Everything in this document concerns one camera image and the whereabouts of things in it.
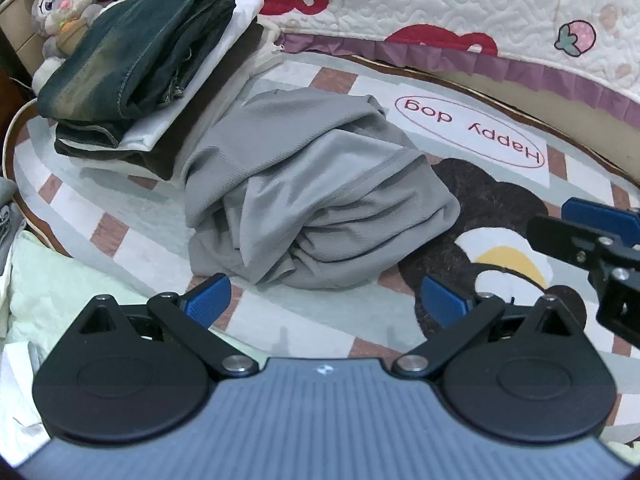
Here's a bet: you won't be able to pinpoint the white bear print quilt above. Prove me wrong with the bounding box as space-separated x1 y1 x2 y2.
100 0 640 133

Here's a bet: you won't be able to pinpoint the beige bed base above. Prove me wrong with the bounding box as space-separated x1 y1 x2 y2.
435 67 640 181

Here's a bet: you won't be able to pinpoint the white folded garment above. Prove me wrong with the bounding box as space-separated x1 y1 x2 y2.
119 0 266 153

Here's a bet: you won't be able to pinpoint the dark brown folded garment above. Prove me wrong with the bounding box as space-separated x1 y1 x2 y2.
142 24 267 182

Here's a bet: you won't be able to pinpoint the grey garment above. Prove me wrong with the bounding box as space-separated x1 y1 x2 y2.
182 87 461 291

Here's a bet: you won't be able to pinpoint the beige board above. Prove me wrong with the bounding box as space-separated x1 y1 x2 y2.
0 0 47 77

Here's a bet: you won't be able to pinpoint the light green cloth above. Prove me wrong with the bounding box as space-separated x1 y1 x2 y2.
0 234 168 361

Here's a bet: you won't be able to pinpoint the dark denim jeans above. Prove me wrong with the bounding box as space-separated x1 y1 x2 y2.
37 0 238 122

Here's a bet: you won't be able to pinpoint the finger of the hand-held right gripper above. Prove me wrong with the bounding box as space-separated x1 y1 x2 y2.
562 197 640 248
526 215 640 346

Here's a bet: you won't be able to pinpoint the grey plush bunny toy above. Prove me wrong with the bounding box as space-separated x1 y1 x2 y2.
12 0 104 92

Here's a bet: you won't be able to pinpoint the round dog print mat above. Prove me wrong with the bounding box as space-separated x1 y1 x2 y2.
10 52 640 411

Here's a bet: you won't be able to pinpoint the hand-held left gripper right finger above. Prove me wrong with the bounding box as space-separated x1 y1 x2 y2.
391 275 583 380

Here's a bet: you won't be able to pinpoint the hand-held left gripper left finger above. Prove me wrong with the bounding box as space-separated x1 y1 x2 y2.
75 273 261 380

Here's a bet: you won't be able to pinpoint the dark green folded pants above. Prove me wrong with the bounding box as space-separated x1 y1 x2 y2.
54 120 126 160

